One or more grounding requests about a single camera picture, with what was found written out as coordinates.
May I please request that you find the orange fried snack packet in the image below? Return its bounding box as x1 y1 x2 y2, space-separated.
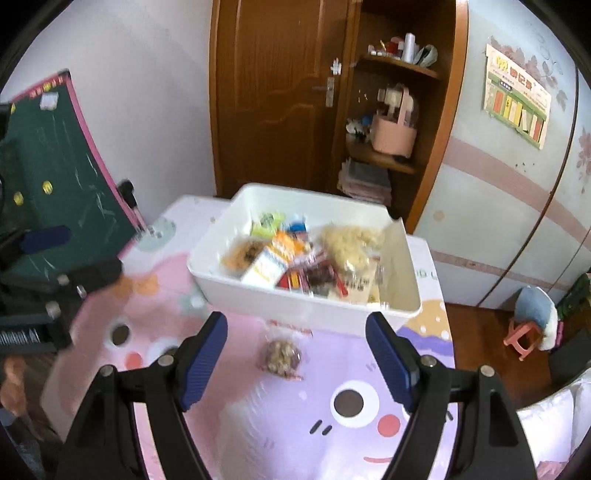
221 237 269 276

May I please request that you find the dark date cake packet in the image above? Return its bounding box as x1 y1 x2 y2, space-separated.
283 260 346 298

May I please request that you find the yellow puffed snack packet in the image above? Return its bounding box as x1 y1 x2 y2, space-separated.
321 225 385 273

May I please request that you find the orange oats bar packet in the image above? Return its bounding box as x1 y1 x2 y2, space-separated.
242 231 307 289

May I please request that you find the green small snack packet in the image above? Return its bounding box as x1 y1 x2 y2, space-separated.
250 212 286 239

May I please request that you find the beige soda cracker packet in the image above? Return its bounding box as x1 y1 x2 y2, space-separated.
342 259 381 305

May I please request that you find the brown chocolate wafer packet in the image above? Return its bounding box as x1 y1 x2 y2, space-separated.
283 214 308 241

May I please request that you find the person left hand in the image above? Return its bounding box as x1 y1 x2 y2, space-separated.
1 356 27 417

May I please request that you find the nut mix clear packet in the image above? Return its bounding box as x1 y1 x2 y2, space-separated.
256 320 314 381

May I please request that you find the pink plastic stool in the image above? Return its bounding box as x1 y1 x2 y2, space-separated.
503 318 543 362

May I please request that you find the white plastic storage bin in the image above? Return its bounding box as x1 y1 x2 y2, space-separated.
187 184 422 336

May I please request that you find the blue plush cushion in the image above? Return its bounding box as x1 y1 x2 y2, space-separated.
514 286 559 351

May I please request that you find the white pillow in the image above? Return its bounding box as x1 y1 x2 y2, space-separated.
518 371 590 479

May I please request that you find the folded towels stack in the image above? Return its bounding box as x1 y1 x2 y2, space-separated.
337 158 392 207

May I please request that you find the brown wooden door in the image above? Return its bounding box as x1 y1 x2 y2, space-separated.
209 1 352 198

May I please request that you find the wooden corner shelf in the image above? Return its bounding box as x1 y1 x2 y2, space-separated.
339 1 469 232

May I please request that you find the shelf top bottles clutter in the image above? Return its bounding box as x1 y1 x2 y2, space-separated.
368 33 439 69

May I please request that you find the green chalkboard pink frame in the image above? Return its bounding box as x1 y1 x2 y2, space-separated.
1 70 139 279

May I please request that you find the pink basket with handle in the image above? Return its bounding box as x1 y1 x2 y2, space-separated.
370 84 419 159

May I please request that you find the wall calendar poster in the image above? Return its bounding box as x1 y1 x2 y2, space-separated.
483 44 552 150

